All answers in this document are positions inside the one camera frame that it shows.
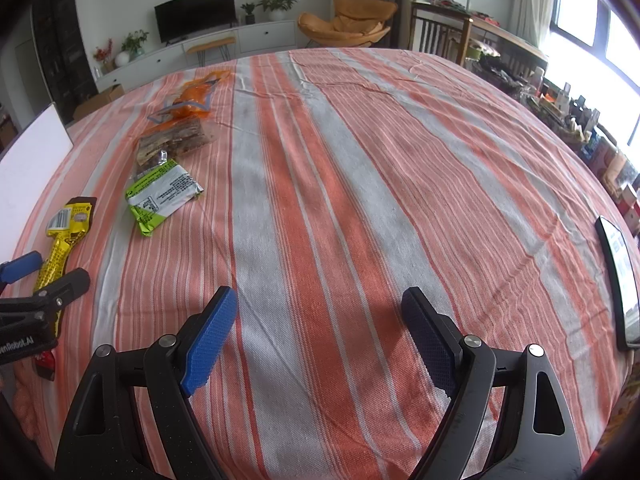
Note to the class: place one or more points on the cardboard box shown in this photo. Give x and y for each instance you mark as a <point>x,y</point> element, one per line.
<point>100,102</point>

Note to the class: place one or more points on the wooden desk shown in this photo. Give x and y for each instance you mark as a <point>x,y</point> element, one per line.
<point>510,40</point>

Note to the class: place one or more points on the black flat television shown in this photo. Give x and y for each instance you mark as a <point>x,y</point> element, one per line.
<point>195,12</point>

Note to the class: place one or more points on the plant in white vase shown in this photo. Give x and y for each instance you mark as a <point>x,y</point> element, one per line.
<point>131,45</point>

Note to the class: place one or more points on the window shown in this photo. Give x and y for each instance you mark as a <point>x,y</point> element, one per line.
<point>595,25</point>

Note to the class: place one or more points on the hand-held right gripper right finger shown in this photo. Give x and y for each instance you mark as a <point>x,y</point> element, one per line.
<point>430,350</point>

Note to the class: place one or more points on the small green potted plant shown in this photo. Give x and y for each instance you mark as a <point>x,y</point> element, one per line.
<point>248,12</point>

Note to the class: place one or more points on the black smartphone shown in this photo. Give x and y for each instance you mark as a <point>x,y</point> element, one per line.
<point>622,280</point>

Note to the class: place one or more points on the wooden stool with hairpin legs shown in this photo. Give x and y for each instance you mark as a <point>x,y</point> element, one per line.
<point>210,43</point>

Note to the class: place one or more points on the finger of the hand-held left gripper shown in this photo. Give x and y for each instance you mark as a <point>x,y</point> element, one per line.
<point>65,287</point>
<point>20,266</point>

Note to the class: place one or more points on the green and white snack packet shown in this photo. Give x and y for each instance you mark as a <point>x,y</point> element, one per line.
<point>160,195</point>

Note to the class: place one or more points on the white board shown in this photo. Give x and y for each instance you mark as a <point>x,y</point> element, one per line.
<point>30,175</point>

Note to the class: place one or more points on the orange lounge chair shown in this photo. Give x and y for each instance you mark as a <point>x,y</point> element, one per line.
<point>350,22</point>

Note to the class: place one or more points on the clear packet of brown cakes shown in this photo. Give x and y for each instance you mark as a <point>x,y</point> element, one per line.
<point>170,140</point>

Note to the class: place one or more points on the long yellow snack packet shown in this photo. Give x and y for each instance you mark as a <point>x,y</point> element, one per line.
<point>65,225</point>

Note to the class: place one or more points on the clutter of bottles and boxes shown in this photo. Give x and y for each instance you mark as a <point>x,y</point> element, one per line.
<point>575,110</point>

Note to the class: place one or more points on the dark tall cabinet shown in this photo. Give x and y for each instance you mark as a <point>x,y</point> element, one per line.
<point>65,45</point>

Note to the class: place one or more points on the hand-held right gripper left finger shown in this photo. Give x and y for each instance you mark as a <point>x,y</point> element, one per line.
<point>210,345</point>

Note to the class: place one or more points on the orange and clear snack packet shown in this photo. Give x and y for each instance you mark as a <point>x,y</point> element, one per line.
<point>192,95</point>

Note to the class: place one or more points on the red flower arrangement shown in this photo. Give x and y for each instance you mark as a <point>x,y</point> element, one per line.
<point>104,57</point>

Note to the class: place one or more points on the orange white striped cloth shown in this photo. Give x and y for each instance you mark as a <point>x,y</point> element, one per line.
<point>350,185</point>

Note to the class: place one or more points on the long white media cabinet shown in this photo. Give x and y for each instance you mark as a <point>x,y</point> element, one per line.
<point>265,35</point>

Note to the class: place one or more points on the large green potted plant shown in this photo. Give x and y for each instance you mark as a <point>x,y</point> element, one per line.
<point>275,2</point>

